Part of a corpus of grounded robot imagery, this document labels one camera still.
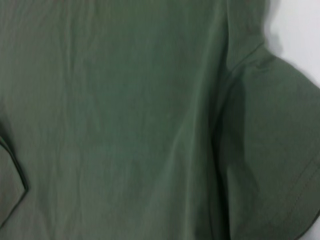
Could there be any dark green t-shirt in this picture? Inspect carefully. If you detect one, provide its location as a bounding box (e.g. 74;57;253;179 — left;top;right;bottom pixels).
0;0;320;240

